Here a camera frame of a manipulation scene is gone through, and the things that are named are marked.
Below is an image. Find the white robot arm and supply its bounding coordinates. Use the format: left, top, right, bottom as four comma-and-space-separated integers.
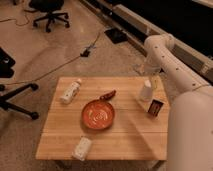
143, 34, 213, 171

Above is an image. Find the dark boxed eraser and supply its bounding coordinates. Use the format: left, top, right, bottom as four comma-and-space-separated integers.
148, 99, 163, 117

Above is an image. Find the red chili pepper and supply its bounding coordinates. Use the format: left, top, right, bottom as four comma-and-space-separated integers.
99, 90, 116, 100

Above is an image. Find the wooden low table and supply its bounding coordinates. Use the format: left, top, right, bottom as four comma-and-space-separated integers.
36, 77, 169, 160

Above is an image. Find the orange patterned plate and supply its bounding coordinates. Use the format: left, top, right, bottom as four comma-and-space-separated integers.
81, 100, 115, 130

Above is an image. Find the black power adapter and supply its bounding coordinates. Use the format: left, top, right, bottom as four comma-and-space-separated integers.
80, 49, 90, 57

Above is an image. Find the white plastic bottle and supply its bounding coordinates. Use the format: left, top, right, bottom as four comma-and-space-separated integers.
60, 79, 82, 104

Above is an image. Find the white rectangular box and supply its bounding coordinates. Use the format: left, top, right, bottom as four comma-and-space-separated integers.
72, 137, 92, 161

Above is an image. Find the black office chair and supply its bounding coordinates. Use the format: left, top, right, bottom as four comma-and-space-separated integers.
29, 0, 70, 33

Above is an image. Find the black chair base left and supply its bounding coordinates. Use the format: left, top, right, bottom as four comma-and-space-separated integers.
0, 47, 40, 121

